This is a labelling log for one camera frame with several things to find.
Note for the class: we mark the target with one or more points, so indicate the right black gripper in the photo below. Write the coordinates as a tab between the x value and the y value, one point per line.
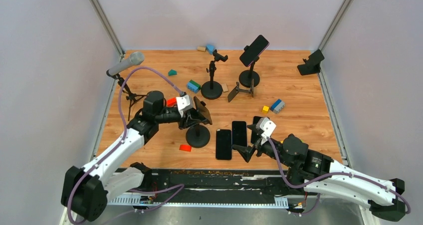
247	151

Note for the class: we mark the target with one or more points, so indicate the blue green lego brick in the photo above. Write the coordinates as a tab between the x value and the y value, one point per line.
193	86

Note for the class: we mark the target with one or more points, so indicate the purple-edged phone on pole stand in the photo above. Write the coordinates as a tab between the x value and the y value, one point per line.
254	50

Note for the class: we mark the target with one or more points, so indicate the teal triangular block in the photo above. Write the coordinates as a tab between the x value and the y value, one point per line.
172	72

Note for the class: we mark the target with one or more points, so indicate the blue triangular block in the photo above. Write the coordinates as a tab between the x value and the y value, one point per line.
210	48

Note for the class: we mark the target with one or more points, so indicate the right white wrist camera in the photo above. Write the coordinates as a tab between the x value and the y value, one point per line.
265	127

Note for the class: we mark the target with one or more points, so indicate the orange red block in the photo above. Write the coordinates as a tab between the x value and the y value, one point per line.
186	148

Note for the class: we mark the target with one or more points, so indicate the blue grey lego brick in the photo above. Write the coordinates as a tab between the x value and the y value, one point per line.
277	106

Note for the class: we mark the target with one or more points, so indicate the black microphone tripod stand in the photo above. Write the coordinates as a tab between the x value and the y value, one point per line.
133	98

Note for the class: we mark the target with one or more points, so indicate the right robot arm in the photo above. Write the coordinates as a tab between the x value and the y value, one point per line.
313	172

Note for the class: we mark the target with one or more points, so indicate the grey microphone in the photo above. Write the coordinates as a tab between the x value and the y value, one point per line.
134	59

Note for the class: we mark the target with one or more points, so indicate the beige wooden block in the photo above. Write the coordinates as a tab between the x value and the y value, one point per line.
224	87

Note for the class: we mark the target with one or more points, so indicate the small yellow cube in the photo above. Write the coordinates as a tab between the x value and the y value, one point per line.
265	109

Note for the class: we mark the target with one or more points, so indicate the red wooden block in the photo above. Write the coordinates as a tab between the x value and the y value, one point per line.
171	102

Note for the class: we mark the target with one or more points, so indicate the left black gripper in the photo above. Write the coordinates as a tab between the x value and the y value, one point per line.
190	119

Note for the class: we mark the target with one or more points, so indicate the black round pole stand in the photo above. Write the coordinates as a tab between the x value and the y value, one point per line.
247	75

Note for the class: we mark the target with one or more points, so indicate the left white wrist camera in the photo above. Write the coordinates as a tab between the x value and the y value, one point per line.
184	103

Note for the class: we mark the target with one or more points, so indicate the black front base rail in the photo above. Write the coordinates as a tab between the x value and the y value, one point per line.
216	187

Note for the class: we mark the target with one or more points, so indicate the tan wooden cylinder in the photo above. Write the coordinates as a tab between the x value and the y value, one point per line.
201	48

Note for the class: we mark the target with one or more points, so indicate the black stand of phone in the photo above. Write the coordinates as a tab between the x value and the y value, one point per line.
212	89

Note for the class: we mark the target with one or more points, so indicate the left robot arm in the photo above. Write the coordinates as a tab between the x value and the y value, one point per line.
87	190

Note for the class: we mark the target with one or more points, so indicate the black desk phone stand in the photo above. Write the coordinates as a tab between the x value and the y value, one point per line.
312	65

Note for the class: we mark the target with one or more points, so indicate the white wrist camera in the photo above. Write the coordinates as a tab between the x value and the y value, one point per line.
184	103
265	127

